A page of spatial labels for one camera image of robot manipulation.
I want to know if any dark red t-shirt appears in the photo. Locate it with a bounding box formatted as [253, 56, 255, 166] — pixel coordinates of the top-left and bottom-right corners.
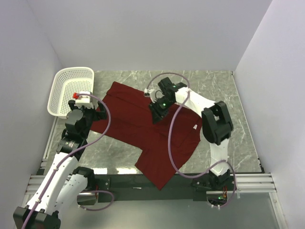
[91, 82, 202, 189]

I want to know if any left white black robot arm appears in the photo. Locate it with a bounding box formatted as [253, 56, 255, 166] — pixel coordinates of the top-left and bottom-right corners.
[13, 94, 111, 229]

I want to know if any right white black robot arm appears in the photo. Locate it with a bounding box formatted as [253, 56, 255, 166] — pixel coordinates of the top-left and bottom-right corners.
[144, 77, 234, 189]

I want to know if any white perforated plastic basket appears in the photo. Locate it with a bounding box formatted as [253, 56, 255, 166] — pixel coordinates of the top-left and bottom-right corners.
[47, 67, 94, 119]

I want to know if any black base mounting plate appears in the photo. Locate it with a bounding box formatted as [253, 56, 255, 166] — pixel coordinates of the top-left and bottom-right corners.
[78, 173, 239, 203]

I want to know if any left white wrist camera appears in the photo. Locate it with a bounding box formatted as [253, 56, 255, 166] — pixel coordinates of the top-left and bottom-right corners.
[73, 91, 94, 109]

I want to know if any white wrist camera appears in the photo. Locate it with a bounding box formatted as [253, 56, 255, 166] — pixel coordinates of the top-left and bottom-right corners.
[144, 88, 155, 97]
[73, 91, 94, 109]

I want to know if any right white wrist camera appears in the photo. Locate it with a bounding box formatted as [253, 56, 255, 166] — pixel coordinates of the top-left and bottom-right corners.
[144, 88, 155, 97]

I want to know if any aluminium extrusion rail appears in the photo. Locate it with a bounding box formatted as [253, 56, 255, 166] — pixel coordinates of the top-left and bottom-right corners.
[236, 173, 277, 193]

